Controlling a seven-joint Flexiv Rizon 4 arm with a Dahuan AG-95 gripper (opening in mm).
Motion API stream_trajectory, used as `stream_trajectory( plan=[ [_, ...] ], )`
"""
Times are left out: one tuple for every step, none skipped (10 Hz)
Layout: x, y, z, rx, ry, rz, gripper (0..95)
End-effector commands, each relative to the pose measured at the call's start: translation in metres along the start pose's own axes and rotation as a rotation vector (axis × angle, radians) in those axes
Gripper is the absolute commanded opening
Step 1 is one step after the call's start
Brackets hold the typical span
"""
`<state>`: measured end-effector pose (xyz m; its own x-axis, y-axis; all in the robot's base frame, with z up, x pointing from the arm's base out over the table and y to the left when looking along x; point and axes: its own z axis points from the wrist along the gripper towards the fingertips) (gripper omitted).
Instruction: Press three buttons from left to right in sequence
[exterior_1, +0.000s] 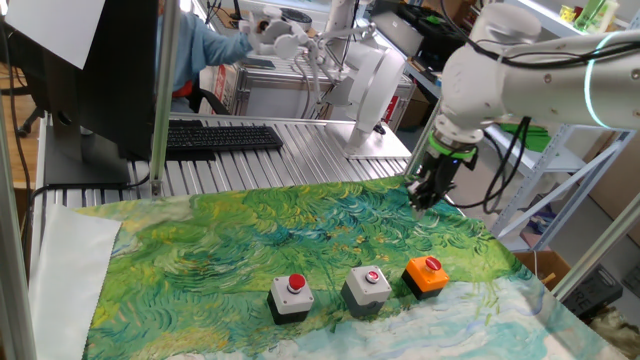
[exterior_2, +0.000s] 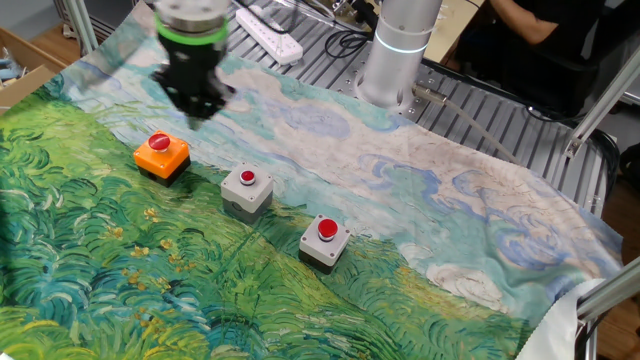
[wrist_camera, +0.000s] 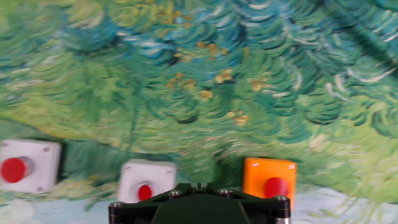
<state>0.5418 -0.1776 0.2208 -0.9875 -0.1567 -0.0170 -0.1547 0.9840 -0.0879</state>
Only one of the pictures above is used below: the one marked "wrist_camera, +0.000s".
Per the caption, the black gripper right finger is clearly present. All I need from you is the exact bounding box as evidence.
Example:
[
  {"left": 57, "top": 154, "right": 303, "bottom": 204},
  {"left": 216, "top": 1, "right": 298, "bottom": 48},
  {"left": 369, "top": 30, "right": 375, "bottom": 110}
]
[{"left": 199, "top": 182, "right": 292, "bottom": 224}]

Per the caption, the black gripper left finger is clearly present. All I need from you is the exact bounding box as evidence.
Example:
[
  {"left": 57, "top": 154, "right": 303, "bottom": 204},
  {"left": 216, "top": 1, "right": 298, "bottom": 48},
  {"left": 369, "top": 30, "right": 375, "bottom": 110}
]
[{"left": 108, "top": 182, "right": 200, "bottom": 224}]

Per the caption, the orange box red mushroom button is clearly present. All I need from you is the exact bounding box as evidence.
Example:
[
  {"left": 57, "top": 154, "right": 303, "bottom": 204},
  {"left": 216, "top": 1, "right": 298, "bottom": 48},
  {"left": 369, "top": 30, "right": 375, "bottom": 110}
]
[{"left": 242, "top": 157, "right": 298, "bottom": 212}]

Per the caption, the grey box small red button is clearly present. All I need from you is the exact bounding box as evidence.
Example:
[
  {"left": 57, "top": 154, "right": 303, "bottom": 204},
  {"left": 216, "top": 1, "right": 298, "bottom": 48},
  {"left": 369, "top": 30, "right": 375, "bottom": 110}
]
[{"left": 117, "top": 159, "right": 177, "bottom": 205}]

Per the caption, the white black-based box red button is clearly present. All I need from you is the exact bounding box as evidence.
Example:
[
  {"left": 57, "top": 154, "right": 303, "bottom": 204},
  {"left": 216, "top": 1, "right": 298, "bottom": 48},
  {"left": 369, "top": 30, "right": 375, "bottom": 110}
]
[{"left": 0, "top": 139, "right": 62, "bottom": 194}]

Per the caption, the painted landscape tablecloth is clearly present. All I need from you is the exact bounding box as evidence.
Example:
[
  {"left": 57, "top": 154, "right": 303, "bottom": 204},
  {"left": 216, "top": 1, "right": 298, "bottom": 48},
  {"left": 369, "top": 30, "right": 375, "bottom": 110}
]
[{"left": 0, "top": 0, "right": 398, "bottom": 224}]

